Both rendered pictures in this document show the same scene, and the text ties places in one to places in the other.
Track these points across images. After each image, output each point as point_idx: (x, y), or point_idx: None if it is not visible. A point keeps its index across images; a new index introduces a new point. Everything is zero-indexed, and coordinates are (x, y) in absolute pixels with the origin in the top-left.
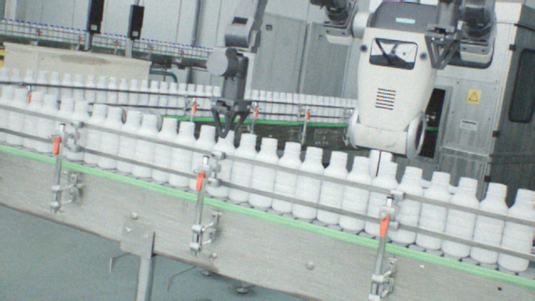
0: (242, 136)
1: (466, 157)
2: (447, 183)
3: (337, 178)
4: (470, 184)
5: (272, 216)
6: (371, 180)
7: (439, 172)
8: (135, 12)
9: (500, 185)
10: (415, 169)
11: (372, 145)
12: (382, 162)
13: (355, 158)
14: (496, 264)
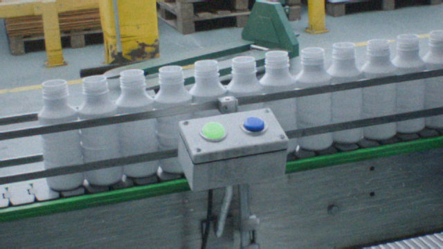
0: (439, 33)
1: None
2: (160, 80)
3: (293, 77)
4: (125, 75)
5: None
6: (260, 82)
7: (178, 70)
8: None
9: (94, 82)
10: (208, 67)
11: None
12: (248, 57)
13: (281, 52)
14: (86, 180)
